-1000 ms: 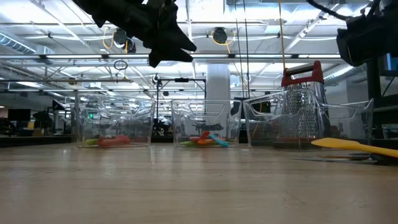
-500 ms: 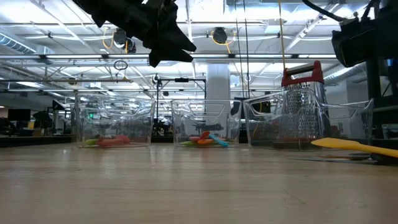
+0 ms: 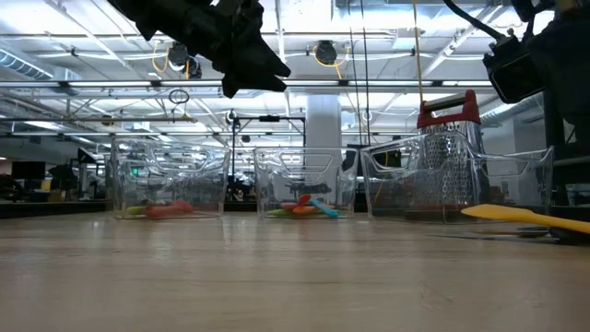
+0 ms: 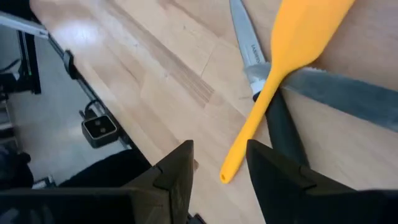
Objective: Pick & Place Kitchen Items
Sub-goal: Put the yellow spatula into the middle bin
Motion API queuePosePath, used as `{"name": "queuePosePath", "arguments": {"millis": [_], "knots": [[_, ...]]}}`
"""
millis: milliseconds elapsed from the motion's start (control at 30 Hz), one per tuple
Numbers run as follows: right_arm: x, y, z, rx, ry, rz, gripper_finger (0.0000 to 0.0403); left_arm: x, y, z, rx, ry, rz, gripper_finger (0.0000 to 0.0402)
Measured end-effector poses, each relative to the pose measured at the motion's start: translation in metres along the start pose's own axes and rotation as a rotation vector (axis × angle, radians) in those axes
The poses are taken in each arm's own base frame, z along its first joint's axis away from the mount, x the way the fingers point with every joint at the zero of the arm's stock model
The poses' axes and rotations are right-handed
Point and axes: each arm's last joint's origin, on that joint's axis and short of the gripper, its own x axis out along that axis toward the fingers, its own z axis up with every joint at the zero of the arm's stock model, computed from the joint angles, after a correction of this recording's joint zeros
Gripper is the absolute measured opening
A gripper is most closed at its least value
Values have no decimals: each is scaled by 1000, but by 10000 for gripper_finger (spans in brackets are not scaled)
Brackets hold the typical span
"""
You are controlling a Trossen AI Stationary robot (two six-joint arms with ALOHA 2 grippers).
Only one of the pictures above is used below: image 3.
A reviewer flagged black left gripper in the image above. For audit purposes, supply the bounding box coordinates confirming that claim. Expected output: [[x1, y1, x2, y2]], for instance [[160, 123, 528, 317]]
[[179, 0, 291, 99]]

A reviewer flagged green silicone spatula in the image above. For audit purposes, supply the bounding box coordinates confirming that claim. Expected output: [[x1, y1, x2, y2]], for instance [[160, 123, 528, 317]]
[[265, 207, 341, 218]]

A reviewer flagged blue silicone spatula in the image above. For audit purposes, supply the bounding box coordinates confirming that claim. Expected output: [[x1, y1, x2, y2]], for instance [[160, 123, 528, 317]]
[[307, 197, 341, 219]]

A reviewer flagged red silicone spoon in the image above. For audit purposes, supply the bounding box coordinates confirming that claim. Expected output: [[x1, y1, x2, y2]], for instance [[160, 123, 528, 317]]
[[142, 198, 195, 219]]

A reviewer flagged white building column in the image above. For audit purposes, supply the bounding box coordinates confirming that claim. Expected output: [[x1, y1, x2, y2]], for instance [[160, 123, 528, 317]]
[[305, 94, 343, 153]]

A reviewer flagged grey computer desk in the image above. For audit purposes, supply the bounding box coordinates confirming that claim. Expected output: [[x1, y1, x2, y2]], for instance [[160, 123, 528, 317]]
[[550, 140, 590, 207]]

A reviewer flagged red steel box grater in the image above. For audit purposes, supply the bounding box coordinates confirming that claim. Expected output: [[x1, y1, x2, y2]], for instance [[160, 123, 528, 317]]
[[416, 89, 490, 221]]

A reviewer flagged clear plastic bin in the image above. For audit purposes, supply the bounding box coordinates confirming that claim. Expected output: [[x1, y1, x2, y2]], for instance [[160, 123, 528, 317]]
[[359, 131, 553, 226], [109, 136, 231, 220], [254, 147, 359, 219]]

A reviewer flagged yellow silicone spatula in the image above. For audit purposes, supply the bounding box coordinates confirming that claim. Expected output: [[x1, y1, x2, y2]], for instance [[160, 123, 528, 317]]
[[462, 204, 590, 235]]

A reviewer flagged dark background monitor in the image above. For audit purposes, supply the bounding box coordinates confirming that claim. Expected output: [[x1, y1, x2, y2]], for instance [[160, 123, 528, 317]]
[[11, 160, 47, 181]]

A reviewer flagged black background rig frame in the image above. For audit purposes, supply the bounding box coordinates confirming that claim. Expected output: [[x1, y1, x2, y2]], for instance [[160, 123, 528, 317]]
[[231, 114, 307, 149]]

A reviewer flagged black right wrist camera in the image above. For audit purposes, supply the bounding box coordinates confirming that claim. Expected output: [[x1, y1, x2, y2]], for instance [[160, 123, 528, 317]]
[[482, 34, 546, 105]]

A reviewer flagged black monitor post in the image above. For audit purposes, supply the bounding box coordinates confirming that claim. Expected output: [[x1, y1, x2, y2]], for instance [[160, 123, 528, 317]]
[[543, 99, 566, 207]]

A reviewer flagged black camera cable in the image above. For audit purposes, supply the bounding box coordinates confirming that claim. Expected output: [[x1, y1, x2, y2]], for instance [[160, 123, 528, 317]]
[[442, 0, 508, 42]]

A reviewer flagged black-handled kitchen knife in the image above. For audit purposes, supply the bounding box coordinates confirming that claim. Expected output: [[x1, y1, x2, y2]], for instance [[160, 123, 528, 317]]
[[426, 227, 590, 246], [474, 225, 552, 239]]

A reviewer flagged black aluminium table frame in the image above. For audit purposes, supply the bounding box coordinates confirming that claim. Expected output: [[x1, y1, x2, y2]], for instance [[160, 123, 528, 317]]
[[0, 200, 112, 219]]

